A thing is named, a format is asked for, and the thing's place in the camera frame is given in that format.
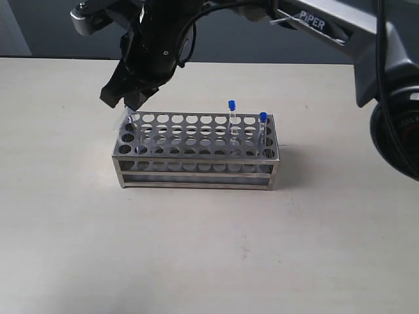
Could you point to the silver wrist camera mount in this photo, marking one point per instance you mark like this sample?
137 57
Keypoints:
89 17

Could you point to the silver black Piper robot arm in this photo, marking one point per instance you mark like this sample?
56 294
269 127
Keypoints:
381 38

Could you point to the blue-capped tube back tall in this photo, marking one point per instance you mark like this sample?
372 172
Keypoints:
233 123

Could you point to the stainless steel test tube rack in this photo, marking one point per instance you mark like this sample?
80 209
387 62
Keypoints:
193 150

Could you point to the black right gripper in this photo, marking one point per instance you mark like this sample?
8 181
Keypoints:
148 57

